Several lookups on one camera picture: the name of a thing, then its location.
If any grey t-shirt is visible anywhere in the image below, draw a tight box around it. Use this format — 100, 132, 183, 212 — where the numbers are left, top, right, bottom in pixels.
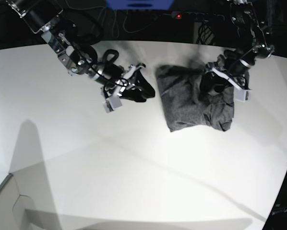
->
155, 65, 234, 132

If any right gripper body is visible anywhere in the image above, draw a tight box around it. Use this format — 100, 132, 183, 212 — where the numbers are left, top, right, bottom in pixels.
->
90, 63, 146, 113

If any grey looped cable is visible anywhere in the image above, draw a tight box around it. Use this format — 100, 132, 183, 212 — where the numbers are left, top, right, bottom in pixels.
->
95, 9, 158, 38

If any white table partition panel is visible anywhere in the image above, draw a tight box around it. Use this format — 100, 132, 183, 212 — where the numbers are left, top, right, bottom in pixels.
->
0, 172, 62, 230

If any blue box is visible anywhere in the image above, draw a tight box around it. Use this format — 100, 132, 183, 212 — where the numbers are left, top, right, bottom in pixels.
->
106, 0, 174, 10

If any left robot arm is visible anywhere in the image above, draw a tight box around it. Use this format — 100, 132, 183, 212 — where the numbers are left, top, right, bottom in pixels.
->
200, 0, 275, 102

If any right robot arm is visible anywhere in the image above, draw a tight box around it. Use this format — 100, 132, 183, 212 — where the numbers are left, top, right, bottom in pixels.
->
7, 0, 155, 113

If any black power strip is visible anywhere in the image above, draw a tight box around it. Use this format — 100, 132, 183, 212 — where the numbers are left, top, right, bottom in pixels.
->
170, 11, 225, 22

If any black cable bundle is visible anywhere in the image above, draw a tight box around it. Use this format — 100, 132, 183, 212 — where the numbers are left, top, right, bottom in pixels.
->
196, 21, 217, 46

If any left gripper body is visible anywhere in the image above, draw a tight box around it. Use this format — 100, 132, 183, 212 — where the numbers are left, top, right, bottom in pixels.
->
204, 59, 252, 102

